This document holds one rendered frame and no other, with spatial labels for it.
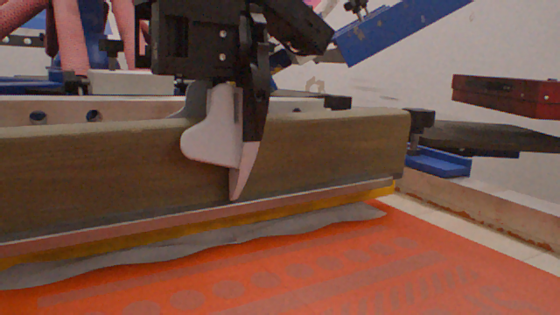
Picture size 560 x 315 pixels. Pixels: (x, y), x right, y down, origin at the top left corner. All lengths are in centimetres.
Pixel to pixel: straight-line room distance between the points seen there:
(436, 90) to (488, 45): 40
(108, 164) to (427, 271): 25
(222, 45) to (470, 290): 25
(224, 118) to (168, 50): 6
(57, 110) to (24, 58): 391
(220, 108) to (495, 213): 30
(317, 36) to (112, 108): 36
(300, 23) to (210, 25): 8
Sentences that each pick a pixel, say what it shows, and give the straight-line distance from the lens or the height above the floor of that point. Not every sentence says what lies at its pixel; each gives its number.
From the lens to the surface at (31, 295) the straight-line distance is 31.
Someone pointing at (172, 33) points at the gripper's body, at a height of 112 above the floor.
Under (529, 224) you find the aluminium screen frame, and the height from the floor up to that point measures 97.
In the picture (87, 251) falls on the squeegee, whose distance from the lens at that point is 34.
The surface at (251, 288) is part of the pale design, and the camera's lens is 30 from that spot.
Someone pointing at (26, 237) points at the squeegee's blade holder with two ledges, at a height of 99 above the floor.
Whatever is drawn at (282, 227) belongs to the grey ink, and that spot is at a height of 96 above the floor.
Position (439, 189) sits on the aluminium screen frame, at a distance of 51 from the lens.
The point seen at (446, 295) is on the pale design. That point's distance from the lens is 33.
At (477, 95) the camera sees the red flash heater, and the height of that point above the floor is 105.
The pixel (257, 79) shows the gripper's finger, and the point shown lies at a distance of 29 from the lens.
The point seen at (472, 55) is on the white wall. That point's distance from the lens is 258.
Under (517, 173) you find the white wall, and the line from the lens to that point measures 244.
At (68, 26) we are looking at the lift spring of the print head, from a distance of 95.
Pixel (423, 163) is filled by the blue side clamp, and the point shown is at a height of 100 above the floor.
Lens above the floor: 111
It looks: 13 degrees down
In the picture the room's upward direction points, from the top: 4 degrees clockwise
